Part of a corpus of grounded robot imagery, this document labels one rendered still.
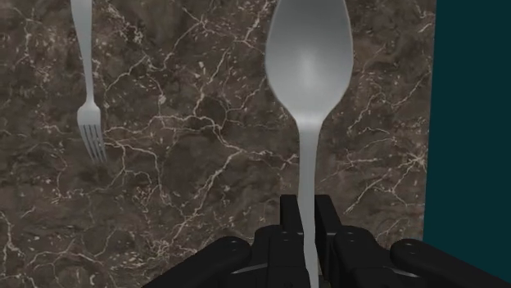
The silver spoon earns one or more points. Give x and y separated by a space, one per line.
308 72

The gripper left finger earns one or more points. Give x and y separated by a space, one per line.
275 255

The silver fork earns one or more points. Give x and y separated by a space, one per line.
90 115

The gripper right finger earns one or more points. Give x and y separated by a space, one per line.
359 259

